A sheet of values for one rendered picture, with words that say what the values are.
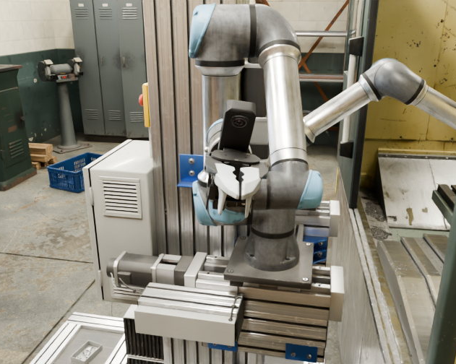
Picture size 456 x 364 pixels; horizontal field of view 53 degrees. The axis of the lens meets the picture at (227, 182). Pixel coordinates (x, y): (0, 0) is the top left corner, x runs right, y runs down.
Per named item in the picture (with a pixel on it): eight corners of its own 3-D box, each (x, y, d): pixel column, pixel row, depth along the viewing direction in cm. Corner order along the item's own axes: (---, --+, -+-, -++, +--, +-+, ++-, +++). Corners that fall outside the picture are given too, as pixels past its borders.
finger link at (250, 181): (259, 233, 59) (251, 205, 67) (266, 191, 57) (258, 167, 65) (234, 231, 58) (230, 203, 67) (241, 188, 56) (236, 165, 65)
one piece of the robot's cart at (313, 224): (230, 227, 173) (230, 206, 170) (237, 213, 186) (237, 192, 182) (338, 237, 166) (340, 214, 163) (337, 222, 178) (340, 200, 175)
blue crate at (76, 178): (78, 194, 449) (75, 172, 442) (46, 187, 466) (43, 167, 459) (118, 175, 501) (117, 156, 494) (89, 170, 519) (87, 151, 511)
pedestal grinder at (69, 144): (60, 154, 578) (48, 61, 539) (45, 148, 601) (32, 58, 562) (92, 146, 611) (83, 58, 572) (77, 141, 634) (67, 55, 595)
